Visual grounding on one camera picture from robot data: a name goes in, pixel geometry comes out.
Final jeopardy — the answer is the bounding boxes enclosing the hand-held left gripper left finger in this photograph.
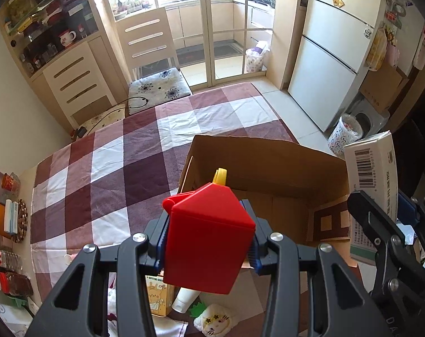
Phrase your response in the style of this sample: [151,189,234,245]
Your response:
[24,214,171,337]

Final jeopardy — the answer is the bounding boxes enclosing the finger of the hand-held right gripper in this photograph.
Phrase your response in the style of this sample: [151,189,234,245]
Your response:
[397,191,425,271]
[347,190,419,292]

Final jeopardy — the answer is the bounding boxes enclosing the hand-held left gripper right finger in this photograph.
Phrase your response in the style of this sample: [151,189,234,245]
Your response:
[239,198,382,337]

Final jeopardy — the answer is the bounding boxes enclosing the yellow cartoon carton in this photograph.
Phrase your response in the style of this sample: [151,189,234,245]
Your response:
[144,274,177,317]

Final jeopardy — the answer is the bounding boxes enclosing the white carton with barcode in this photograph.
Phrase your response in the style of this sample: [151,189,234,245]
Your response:
[344,131,399,265]

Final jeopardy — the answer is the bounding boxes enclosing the red house-shaped plastic box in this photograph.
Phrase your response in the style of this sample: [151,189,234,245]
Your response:
[162,182,257,295]

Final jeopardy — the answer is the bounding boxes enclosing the red sock with white cuff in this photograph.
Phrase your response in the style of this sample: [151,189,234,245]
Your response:
[106,274,121,337]

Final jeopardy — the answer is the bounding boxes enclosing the brown cardboard box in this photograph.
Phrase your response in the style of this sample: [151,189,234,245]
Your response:
[177,134,362,337]

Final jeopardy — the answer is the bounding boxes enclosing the white squeeze tube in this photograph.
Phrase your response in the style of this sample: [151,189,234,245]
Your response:
[172,286,201,314]

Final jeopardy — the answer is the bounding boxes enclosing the white cotton glove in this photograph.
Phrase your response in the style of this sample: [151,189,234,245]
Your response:
[153,318,189,337]

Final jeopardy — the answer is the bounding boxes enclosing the white bin with squiggle pattern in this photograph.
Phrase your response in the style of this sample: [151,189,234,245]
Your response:
[328,113,361,157]

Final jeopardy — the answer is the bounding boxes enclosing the maroon white checked tablecloth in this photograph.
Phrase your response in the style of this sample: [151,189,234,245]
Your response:
[30,81,301,337]

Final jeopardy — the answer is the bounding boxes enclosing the yellow plastic cap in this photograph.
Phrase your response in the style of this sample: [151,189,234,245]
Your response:
[212,168,229,186]

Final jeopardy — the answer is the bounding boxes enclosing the grey floor appliance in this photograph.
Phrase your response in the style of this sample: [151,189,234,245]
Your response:
[351,96,390,139]

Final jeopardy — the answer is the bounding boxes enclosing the flat cardboard sheet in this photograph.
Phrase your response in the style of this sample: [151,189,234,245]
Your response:
[359,65,410,113]

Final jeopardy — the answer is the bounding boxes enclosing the wooden beaded trivet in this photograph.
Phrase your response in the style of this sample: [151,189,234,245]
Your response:
[12,199,30,243]

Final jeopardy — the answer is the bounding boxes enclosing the pale dotted seat cushion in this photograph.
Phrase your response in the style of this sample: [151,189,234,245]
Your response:
[77,105,129,136]

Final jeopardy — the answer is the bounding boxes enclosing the red-lidded jar with dark contents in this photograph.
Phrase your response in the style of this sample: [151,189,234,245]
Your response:
[0,270,35,297]

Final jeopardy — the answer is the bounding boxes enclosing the small white blue box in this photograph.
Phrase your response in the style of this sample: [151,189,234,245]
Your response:
[10,201,22,234]

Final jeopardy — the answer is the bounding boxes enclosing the green plastic item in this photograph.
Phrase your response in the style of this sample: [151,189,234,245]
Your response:
[5,294,32,311]

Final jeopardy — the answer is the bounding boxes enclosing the pink hanging bag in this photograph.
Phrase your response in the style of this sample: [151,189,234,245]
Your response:
[385,42,399,68]

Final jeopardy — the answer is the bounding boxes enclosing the clear bottle with red label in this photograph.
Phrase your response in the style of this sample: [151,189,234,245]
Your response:
[0,245,23,275]

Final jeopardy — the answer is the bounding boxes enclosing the small white green box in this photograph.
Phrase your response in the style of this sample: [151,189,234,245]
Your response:
[3,199,13,233]

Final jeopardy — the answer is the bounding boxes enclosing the yellow hanging mesh bag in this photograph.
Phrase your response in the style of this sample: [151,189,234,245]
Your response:
[369,28,389,71]

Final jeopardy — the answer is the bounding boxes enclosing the red white hanging decoration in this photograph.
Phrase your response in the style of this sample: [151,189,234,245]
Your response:
[413,24,425,69]

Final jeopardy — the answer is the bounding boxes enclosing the red printed cup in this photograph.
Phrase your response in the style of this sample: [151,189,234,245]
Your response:
[2,173,21,192]

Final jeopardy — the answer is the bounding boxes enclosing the white refrigerator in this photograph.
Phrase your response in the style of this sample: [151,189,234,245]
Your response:
[287,0,376,134]

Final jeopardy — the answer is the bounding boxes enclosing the floral seat cushion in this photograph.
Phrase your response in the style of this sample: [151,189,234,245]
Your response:
[128,67,193,106]

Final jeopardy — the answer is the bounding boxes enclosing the white paper sheet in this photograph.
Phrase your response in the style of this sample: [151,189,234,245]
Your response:
[0,300,35,337]

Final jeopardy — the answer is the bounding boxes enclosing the patterned bin with purple bag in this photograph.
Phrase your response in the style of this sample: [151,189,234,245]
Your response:
[245,40,270,74]

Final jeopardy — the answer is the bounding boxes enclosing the cream display cabinet with drawers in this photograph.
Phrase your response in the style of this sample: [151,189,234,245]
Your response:
[0,0,129,132]

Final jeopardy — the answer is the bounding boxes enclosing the dark kitchen floor mat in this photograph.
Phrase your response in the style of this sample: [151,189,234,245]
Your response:
[175,40,245,65]

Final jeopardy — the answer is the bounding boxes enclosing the glass sliding doors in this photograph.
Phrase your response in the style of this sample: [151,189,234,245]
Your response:
[95,0,304,92]

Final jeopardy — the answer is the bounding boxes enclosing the beige kitchen cabinets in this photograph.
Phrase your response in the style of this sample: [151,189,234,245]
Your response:
[163,0,276,48]

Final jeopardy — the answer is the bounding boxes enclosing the white mug with red pattern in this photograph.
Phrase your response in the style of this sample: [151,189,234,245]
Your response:
[59,30,77,46]

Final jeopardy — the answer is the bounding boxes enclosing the shelf of storage jars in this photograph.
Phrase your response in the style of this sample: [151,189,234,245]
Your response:
[2,0,97,74]

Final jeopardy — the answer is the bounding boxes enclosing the black cable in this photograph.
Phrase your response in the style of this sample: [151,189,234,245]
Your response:
[89,95,150,127]

